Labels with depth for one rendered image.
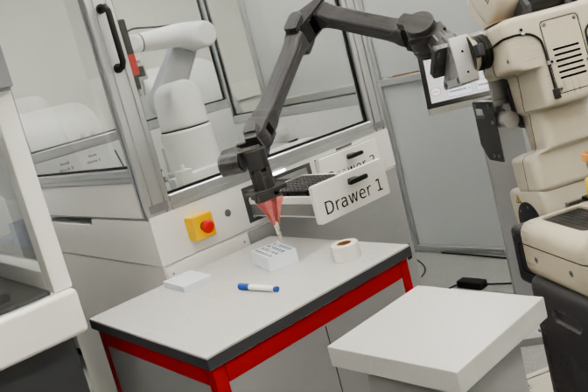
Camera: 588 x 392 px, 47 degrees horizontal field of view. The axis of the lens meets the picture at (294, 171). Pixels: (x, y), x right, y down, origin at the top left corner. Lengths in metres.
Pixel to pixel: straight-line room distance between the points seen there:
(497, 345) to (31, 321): 0.96
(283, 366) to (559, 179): 0.81
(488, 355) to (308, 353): 0.51
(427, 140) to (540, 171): 2.14
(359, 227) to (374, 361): 1.28
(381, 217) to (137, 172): 0.98
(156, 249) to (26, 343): 0.54
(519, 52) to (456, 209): 2.31
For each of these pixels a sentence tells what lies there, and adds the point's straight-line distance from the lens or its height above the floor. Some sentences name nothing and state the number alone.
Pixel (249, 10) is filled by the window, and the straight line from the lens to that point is 2.24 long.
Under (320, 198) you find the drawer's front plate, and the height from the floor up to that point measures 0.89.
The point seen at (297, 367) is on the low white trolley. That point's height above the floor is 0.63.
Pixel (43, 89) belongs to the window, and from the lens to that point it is 2.42.
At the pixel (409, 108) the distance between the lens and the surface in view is 3.88.
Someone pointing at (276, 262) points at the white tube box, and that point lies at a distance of 1.78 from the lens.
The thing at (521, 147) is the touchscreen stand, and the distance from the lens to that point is 2.84.
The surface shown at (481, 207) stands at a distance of 3.80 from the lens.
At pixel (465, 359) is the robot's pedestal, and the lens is 1.13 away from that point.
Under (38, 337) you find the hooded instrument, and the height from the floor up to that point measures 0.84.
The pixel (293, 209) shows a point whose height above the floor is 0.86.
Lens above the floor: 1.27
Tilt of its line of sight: 9 degrees down
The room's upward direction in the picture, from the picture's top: 15 degrees counter-clockwise
